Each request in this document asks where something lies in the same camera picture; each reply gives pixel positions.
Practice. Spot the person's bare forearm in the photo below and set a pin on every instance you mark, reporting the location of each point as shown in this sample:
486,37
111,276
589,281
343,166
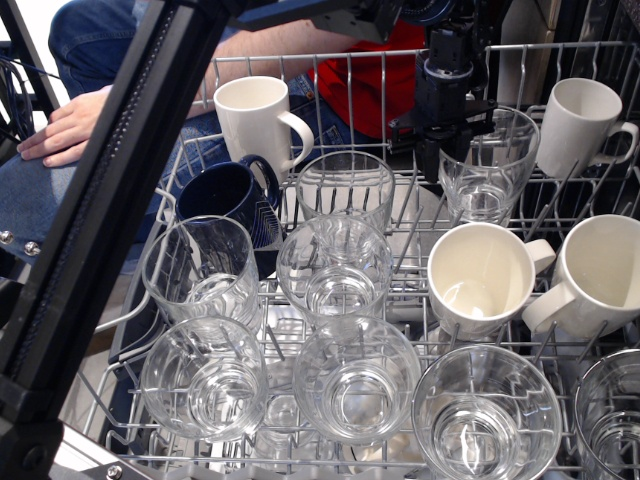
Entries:
281,51

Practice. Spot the small glass under rack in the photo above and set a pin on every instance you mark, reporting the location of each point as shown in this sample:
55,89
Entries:
282,420

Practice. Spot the grey wire dishwasher rack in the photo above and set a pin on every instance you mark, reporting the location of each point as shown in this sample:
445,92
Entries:
106,389

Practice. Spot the cream mug centre right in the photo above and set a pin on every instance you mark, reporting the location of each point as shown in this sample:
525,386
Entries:
479,277

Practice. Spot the cream mug far right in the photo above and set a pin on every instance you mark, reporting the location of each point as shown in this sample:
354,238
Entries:
595,285

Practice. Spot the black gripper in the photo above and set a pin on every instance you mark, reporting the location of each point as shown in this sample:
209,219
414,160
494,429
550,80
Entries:
446,72

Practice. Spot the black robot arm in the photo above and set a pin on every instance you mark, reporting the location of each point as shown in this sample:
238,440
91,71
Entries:
59,306

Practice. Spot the white mug back right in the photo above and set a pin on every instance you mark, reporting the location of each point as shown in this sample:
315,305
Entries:
580,116

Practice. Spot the clear glass far right edge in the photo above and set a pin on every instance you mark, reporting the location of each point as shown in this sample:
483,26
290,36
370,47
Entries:
606,417

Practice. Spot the clear glass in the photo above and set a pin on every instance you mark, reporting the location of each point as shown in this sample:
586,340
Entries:
206,379
483,180
332,267
204,266
484,412
347,182
353,380

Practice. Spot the dark blue mug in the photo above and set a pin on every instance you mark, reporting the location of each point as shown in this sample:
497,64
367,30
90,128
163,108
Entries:
247,191

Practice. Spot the cream mug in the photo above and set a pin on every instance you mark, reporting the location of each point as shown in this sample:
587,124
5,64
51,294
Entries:
595,285
479,277

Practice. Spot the red shirt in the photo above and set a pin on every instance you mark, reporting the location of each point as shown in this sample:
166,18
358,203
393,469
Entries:
372,85

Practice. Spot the person's bare hand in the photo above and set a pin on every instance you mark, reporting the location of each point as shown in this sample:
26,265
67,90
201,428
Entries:
63,140

